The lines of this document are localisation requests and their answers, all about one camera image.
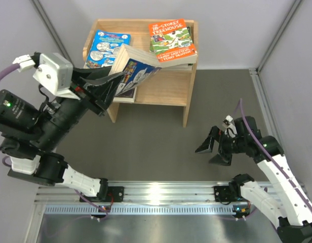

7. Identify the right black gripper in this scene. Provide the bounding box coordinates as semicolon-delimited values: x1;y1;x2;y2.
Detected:
196;125;247;165

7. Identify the dark tale of cities book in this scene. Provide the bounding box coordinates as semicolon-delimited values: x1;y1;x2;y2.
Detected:
113;88;137;103

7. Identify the light blue comic book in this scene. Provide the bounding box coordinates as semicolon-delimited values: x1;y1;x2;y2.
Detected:
84;29;131;68

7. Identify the blue 91-storey treehouse book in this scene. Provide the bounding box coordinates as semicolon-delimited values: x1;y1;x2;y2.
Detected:
109;44;162;96

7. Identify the green 65-storey treehouse book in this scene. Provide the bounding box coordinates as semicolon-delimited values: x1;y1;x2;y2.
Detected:
149;40;154;54

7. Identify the orange 78-storey treehouse book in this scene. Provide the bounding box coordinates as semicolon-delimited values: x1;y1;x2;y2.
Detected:
148;19;198;68

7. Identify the green coin cover book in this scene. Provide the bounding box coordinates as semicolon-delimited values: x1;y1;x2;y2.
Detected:
167;64;193;71

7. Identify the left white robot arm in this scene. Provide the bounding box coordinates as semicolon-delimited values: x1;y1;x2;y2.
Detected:
0;67;124;202

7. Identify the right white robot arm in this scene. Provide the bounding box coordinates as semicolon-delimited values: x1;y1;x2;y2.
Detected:
195;115;312;242

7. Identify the wooden two-tier shelf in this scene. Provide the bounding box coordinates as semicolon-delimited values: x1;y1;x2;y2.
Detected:
83;19;197;128

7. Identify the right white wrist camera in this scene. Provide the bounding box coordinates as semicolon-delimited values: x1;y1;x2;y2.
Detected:
222;115;237;138

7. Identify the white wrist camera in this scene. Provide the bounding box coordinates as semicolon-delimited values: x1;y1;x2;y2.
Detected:
13;52;81;100
222;115;237;138

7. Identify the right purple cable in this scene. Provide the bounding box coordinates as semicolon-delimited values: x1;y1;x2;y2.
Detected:
233;98;312;233

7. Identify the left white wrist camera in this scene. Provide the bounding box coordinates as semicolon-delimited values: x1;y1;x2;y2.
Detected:
13;52;81;100

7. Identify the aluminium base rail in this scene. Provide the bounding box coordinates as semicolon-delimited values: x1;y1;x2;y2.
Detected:
34;180;306;216

